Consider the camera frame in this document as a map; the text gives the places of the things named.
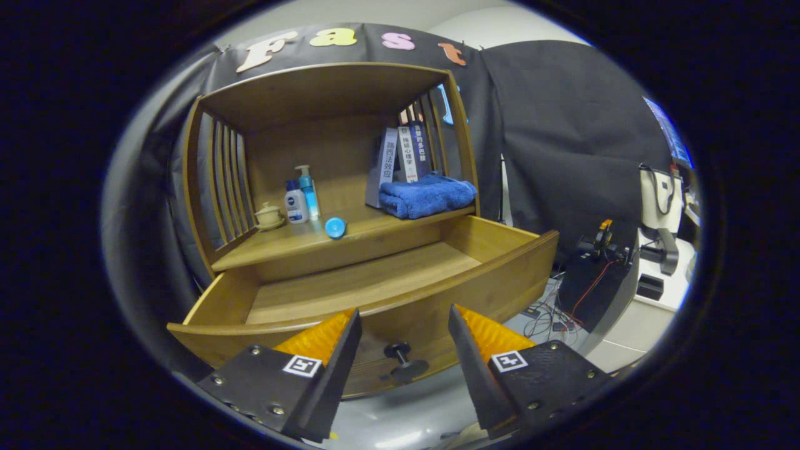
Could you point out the white table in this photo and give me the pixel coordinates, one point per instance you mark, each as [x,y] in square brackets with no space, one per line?
[631,331]

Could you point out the small black box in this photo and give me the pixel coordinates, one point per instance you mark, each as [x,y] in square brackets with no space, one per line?
[650,287]

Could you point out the black backdrop cloth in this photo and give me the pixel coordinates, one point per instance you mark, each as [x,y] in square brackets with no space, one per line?
[562,125]

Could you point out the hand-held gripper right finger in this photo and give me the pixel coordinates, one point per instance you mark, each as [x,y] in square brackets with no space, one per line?
[475,375]

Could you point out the black tool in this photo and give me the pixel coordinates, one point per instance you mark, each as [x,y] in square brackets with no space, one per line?
[665,250]

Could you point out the blue pump bottle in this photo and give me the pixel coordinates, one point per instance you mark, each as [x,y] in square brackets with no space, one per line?
[309,194]

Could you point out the blue folded towel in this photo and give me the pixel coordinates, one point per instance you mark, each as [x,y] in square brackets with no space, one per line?
[425,197]

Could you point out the black device with orange part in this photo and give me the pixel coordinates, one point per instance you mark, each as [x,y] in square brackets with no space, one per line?
[603,240]

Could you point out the blue and white cosmetic tube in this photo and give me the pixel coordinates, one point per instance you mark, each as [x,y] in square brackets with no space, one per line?
[335,228]

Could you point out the wooden cabinet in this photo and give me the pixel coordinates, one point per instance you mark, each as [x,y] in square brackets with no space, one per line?
[325,94]

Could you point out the wooden drawer with black knob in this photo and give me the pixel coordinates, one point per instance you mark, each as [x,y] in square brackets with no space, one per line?
[375,281]

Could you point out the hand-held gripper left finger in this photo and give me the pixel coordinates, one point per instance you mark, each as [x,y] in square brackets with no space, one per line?
[337,375]

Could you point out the cream lidded teacup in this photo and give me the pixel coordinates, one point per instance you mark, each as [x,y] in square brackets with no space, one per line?
[270,217]

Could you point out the blue monitor screen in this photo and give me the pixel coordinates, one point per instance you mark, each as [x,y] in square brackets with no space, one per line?
[672,134]

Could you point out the white bottle with blue cap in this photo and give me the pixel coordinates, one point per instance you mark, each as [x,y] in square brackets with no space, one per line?
[295,205]

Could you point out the dark blue book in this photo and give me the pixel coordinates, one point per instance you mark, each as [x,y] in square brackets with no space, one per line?
[422,147]

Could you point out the white book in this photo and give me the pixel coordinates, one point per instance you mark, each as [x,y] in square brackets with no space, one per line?
[407,153]

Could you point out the white tote bag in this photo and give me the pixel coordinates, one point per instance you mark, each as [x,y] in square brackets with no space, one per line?
[656,200]

